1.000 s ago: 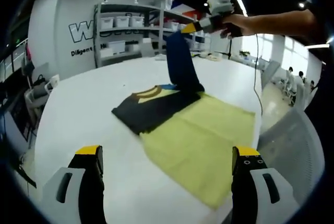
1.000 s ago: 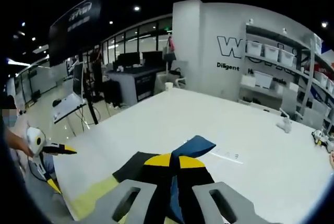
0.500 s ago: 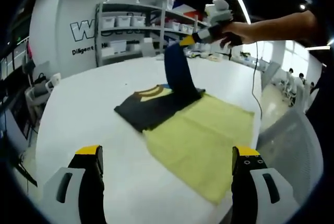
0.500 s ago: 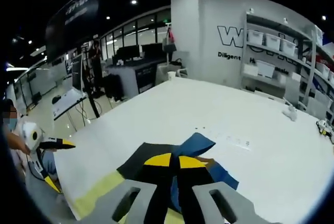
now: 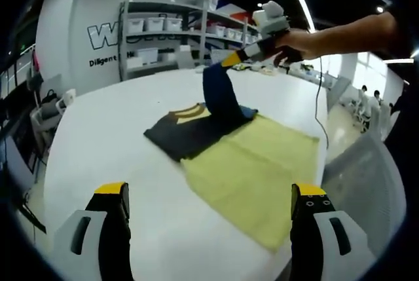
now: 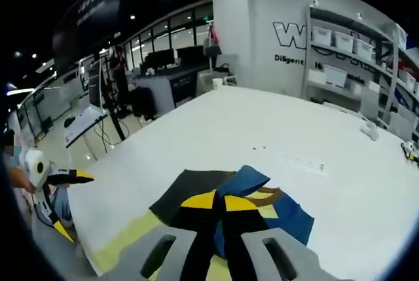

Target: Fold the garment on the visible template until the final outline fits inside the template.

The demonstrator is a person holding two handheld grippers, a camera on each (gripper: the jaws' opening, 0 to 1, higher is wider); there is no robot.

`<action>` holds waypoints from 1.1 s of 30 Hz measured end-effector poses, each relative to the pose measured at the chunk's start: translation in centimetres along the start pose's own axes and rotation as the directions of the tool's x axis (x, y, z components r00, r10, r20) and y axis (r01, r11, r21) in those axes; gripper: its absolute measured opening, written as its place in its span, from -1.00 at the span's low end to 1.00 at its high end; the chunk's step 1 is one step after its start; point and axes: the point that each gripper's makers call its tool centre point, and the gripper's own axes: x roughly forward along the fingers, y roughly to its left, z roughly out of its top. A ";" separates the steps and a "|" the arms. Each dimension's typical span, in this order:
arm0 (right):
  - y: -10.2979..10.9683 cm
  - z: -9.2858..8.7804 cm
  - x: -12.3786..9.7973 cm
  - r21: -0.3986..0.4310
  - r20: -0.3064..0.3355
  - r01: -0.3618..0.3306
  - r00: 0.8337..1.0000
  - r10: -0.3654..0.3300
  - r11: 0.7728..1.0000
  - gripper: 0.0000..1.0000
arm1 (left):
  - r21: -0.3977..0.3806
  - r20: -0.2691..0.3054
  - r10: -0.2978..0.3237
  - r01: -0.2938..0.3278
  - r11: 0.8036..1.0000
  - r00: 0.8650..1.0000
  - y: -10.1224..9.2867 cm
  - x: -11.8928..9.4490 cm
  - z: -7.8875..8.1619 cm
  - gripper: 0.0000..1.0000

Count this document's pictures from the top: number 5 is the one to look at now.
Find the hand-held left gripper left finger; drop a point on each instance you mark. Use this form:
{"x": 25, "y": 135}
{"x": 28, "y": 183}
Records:
{"x": 98, "y": 238}

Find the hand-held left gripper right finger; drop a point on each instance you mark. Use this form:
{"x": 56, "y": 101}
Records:
{"x": 314, "y": 238}

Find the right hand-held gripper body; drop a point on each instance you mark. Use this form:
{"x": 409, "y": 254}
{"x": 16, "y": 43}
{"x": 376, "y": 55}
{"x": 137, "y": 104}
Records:
{"x": 271, "y": 22}

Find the yellow garment blue grey sleeves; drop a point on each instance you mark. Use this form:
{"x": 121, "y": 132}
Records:
{"x": 248, "y": 169}

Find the person's right hand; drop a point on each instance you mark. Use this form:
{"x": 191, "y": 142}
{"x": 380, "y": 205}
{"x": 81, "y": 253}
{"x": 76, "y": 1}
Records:
{"x": 301, "y": 46}

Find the grey metal shelf rack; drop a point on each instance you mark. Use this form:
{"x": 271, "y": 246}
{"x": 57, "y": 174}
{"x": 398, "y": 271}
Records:
{"x": 204, "y": 32}

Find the grey mesh office chair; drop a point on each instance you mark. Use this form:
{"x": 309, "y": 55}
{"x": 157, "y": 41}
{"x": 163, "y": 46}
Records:
{"x": 363, "y": 182}

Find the rows of white storage bins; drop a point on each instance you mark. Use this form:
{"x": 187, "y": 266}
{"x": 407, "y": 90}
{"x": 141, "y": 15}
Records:
{"x": 154, "y": 24}

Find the dark large monitor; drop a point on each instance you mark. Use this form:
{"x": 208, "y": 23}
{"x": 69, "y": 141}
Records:
{"x": 18, "y": 156}

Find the black bag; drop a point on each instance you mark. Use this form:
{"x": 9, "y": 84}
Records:
{"x": 50, "y": 102}

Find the person's dark clothing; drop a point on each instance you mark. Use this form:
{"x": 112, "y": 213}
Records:
{"x": 406, "y": 123}

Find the pink hanging jacket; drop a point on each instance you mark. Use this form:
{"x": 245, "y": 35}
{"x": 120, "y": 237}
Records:
{"x": 35, "y": 61}

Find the red white blue wall banner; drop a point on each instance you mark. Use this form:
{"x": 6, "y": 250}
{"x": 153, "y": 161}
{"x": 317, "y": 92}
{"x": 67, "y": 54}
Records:
{"x": 242, "y": 15}

